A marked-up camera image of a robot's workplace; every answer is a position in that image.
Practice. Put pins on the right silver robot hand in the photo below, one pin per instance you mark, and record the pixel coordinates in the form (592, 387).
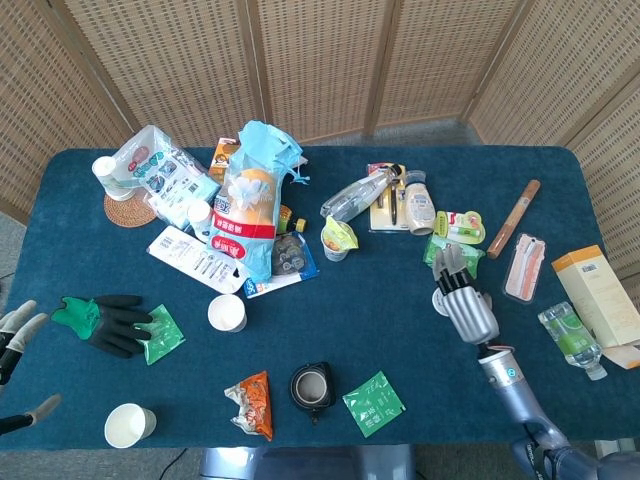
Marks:
(472, 315)

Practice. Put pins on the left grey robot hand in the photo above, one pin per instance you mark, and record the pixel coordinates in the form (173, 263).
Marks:
(20, 330)

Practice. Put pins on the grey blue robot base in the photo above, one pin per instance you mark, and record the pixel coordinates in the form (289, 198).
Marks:
(307, 465)

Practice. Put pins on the green lidded yogurt cup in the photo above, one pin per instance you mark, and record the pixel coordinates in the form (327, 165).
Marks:
(335, 250)

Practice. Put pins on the white cup stack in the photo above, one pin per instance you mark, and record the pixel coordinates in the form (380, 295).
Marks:
(107, 172)

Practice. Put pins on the green wet wipes pack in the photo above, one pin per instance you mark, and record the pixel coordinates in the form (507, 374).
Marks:
(476, 257)

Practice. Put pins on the pink toothbrush pack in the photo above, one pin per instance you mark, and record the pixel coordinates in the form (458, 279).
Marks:
(522, 272)

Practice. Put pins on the green lip balm card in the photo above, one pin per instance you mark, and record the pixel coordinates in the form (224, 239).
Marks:
(465, 227)

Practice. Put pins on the green black work glove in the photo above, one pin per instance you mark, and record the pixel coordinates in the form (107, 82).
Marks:
(112, 325)

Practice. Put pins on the green label water bottle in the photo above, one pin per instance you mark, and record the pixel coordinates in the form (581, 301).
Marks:
(572, 337)

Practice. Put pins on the wooden rolling pin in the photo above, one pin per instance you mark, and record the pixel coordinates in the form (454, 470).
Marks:
(514, 218)

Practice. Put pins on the beige squeeze sauce bottle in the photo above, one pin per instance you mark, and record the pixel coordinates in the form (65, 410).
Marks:
(420, 207)

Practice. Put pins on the yellow cardboard box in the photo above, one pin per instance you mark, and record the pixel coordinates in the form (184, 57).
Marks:
(595, 290)

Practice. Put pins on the cutlery on yellow card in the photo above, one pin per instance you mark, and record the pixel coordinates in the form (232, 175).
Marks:
(387, 215)

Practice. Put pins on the green tea sachet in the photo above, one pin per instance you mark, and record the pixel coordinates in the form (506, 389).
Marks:
(165, 340)
(372, 404)

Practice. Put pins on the round woven coaster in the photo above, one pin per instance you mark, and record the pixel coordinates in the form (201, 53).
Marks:
(127, 214)

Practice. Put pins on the clear plastic bottle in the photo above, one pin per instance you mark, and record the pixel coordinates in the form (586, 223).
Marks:
(355, 197)

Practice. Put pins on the small black teapot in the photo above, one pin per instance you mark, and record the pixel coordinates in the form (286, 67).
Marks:
(310, 387)

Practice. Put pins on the white cutlery blister card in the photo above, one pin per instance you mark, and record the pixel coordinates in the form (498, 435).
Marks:
(190, 252)

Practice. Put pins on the blue blister card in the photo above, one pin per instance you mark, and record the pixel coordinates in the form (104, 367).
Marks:
(290, 255)

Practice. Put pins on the small green bottle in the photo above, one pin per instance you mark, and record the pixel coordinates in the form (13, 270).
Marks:
(287, 217)

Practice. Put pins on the clear plastic packaging bag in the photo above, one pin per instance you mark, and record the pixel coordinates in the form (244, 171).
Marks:
(150, 165)

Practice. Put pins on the white pill bottle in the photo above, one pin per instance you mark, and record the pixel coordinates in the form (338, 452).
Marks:
(200, 215)

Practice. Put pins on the light blue tissue pack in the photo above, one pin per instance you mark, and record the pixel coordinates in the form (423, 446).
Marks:
(200, 192)

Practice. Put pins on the orange snack packet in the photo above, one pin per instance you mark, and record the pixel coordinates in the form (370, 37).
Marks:
(255, 400)

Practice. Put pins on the large blue snack bag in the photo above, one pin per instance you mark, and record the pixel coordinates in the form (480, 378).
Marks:
(245, 205)

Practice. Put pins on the small orange box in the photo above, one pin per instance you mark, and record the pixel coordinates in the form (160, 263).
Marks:
(222, 157)

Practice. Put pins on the woven rattan folding screen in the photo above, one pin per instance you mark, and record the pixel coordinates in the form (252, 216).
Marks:
(320, 60)

